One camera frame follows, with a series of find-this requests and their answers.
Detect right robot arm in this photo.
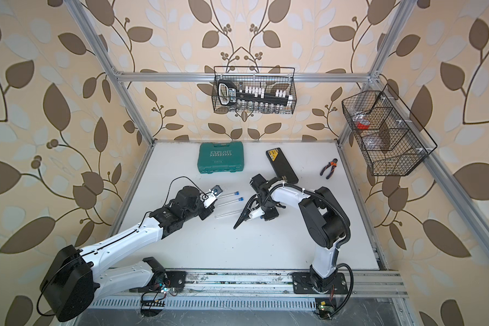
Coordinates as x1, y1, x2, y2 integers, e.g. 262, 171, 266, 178
238, 174, 351, 293

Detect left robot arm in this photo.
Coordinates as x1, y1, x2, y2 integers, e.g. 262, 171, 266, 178
40, 186, 222, 322

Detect black tool case yellow label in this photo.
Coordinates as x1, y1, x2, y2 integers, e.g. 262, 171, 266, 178
266, 148, 299, 184

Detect green plastic tool case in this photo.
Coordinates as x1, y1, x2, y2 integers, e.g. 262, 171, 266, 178
197, 141, 245, 174

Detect orange black pliers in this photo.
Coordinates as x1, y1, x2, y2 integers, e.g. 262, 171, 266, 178
319, 158, 338, 179

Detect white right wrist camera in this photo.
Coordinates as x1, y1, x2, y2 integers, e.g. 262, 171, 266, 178
248, 207, 265, 220

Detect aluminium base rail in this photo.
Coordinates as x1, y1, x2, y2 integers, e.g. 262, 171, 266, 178
88, 269, 409, 315

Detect black wire basket back wall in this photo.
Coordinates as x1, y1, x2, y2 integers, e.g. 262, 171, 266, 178
211, 65, 297, 115

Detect black wire basket wall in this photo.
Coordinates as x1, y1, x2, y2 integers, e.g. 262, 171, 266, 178
342, 84, 437, 177
211, 65, 297, 115

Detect black socket holder rail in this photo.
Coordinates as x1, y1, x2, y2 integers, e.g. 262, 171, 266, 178
215, 80, 296, 107

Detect black wire basket right wall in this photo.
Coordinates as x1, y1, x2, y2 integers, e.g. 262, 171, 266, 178
342, 84, 437, 177

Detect aluminium frame post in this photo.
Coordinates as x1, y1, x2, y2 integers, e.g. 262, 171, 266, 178
64, 0, 154, 147

